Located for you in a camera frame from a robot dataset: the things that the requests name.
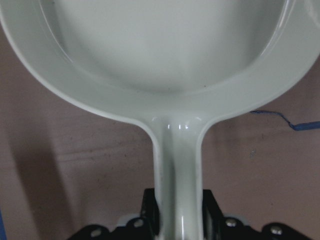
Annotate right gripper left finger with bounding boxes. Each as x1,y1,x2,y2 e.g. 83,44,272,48
140,188,160,240

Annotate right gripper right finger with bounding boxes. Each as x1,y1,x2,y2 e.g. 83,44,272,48
202,189,225,240

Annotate pale green dustpan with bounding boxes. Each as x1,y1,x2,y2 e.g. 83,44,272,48
0,0,320,240

